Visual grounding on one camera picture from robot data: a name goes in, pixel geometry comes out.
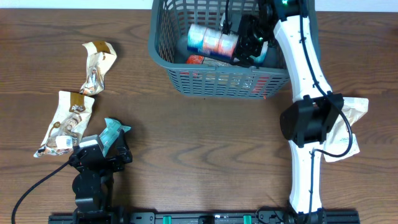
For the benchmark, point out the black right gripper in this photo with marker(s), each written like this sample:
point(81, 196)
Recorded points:
point(245, 45)

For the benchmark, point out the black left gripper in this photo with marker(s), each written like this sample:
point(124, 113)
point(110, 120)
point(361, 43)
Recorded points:
point(119, 162)

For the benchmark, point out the multicolour tissue pack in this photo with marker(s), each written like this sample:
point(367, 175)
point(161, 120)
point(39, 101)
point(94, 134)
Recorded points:
point(210, 42)

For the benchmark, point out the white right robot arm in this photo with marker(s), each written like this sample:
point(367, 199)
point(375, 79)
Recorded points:
point(315, 108)

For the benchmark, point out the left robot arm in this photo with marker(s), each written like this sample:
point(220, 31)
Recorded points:
point(93, 186)

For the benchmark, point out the teal snack packet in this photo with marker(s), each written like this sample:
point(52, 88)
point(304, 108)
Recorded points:
point(111, 133)

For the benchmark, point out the beige brown snack bag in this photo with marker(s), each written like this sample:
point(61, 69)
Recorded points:
point(68, 124)

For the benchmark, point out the grey plastic basket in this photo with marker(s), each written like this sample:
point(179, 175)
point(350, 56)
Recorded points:
point(196, 75)

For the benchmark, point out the crumpled beige snack bag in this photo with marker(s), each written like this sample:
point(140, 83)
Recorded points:
point(101, 57)

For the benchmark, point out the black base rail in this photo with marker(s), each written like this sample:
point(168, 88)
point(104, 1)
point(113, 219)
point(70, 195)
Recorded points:
point(261, 217)

